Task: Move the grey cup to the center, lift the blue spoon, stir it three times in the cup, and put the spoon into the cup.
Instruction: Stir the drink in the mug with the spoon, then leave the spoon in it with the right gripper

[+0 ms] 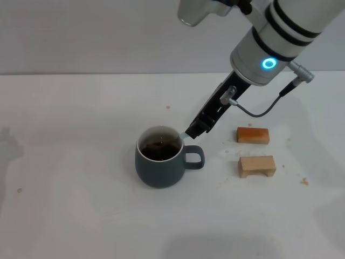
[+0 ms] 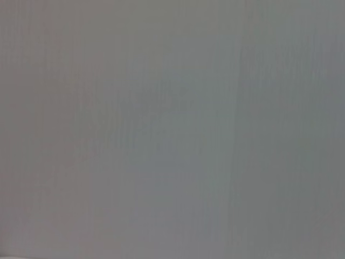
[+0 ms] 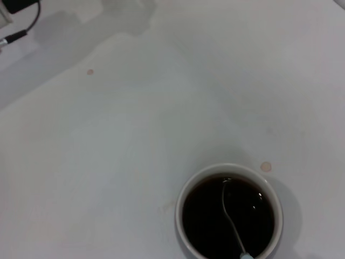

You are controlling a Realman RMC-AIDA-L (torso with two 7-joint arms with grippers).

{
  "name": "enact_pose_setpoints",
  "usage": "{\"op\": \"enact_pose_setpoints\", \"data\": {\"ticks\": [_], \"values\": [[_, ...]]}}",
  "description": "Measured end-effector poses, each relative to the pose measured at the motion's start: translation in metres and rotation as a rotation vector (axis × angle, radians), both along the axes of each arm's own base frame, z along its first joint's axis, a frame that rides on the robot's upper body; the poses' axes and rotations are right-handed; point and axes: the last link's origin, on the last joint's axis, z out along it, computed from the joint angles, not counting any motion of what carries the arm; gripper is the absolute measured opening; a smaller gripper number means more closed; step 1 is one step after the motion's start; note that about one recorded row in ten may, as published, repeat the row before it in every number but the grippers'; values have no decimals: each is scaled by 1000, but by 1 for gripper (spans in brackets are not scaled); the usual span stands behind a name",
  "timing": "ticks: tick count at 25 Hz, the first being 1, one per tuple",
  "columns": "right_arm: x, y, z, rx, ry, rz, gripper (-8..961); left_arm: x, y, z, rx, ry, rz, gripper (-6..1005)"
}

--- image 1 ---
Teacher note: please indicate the dark grey ceramic coffee mug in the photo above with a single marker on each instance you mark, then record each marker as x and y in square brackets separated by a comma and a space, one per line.
[159, 172]

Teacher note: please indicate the pale notched wooden block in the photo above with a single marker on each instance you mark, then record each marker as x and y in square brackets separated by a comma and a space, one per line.
[256, 163]

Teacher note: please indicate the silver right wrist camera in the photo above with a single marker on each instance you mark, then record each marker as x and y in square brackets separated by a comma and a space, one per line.
[199, 12]

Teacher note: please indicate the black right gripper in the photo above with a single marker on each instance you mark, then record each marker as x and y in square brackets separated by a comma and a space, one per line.
[215, 103]

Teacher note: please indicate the orange-stained wooden block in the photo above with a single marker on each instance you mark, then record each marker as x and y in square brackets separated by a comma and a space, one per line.
[253, 136]

